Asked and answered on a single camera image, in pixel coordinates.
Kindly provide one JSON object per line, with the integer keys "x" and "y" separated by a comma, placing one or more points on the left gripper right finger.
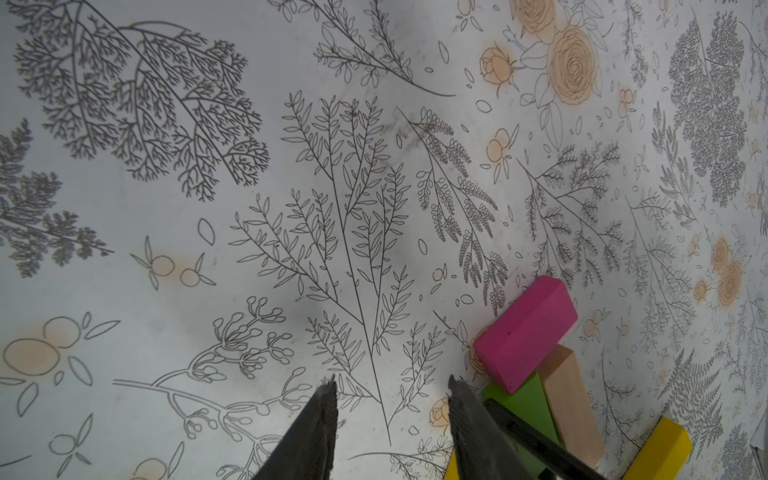
{"x": 482, "y": 450}

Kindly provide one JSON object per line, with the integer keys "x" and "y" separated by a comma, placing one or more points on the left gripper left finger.
{"x": 306, "y": 451}

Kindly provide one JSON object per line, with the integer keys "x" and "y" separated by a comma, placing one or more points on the green building block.
{"x": 529, "y": 402}

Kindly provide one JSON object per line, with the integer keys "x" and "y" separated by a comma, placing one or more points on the natural wood building block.
{"x": 570, "y": 406}

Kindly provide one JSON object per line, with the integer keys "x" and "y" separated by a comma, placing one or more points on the magenta building block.
{"x": 516, "y": 343}

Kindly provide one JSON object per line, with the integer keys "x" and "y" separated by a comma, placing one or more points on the yellow building block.
{"x": 451, "y": 472}
{"x": 663, "y": 455}

